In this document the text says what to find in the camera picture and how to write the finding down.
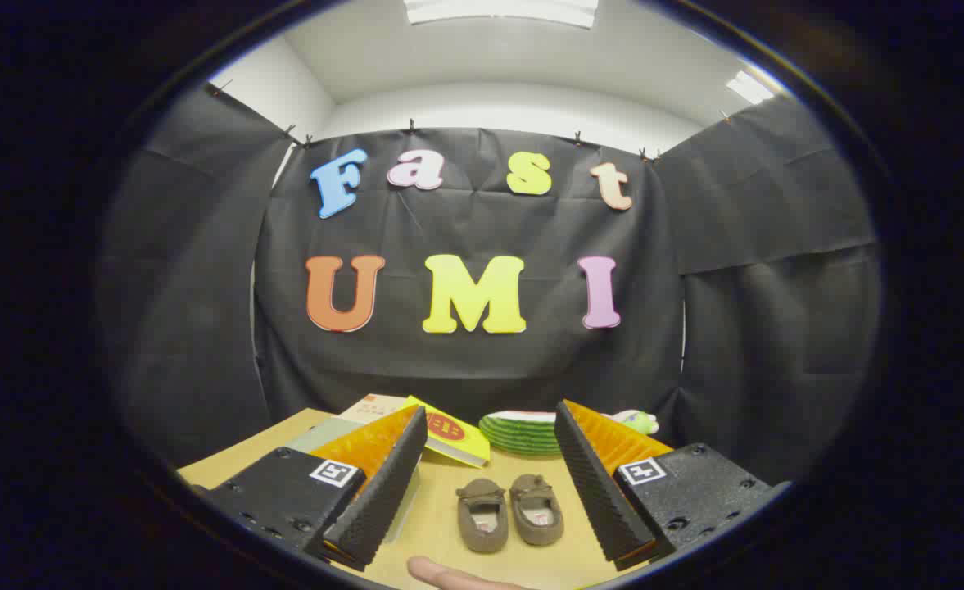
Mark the small ceiling light panel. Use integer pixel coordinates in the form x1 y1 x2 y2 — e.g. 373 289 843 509
726 71 776 106

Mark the yellow book red circle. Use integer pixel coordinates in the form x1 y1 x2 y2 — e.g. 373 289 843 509
404 396 491 469

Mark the pink star plush toy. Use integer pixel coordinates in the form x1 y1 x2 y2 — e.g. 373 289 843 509
604 409 660 436

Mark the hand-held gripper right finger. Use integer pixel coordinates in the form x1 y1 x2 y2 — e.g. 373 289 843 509
554 399 792 573

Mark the grey-green fabric storage box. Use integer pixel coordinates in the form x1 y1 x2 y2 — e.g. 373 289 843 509
285 416 423 546

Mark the brown fuzzy shoe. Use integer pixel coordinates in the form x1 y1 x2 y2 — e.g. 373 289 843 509
455 478 509 554
509 474 565 547

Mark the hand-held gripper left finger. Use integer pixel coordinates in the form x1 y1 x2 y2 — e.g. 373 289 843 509
191 403 429 573

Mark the long ceiling light panel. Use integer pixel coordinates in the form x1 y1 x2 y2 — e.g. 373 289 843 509
404 0 599 30

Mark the watermelon slice plush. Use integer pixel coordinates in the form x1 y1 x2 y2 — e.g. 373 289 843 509
478 410 564 456

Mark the beige book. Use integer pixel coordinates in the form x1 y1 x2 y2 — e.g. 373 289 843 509
338 393 410 427

